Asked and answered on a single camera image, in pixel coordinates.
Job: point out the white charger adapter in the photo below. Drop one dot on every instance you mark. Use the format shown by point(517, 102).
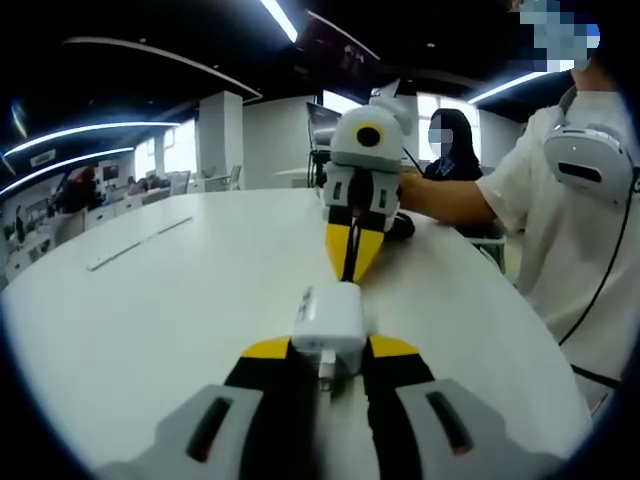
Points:
point(330, 315)

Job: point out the large dark hanging screen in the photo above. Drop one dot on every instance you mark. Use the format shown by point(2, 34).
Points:
point(340, 50)

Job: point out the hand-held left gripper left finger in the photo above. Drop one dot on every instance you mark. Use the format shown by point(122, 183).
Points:
point(225, 425)

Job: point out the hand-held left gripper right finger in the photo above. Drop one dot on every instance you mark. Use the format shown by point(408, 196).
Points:
point(425, 425)

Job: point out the ceiling light strip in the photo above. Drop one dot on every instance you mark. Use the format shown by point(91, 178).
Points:
point(90, 132)
point(280, 17)
point(505, 87)
point(65, 167)

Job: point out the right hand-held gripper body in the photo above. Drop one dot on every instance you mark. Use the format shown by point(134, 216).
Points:
point(385, 150)

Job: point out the white office chair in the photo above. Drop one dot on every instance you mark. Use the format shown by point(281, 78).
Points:
point(180, 182)
point(225, 180)

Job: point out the white worn device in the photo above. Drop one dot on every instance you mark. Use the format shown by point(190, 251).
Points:
point(585, 150)

